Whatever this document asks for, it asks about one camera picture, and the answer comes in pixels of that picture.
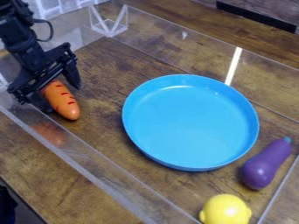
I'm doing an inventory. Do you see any white patterned curtain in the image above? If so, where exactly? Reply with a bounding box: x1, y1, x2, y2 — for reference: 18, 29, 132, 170
25, 0, 108, 19

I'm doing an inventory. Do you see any purple toy eggplant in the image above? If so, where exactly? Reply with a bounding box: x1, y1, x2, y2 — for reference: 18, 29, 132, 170
240, 136, 292, 190

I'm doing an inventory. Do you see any orange toy carrot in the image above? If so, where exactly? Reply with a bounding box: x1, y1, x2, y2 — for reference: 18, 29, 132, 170
41, 80, 80, 121

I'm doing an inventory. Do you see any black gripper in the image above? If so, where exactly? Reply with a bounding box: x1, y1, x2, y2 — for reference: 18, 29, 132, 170
6, 43, 81, 113

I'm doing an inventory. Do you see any blue round tray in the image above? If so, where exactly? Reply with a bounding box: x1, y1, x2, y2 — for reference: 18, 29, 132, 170
121, 74, 259, 172

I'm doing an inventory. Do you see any yellow toy lemon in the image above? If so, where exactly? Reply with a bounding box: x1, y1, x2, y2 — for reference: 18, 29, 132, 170
199, 194, 252, 224

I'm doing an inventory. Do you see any clear acrylic enclosure wall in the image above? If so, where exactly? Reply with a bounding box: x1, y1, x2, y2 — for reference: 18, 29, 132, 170
0, 0, 299, 224

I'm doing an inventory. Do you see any dark baseboard strip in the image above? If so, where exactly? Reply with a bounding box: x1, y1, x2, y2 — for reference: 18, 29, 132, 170
216, 0, 297, 33

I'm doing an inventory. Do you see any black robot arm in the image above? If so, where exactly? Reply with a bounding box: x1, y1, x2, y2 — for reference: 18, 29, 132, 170
0, 0, 81, 112

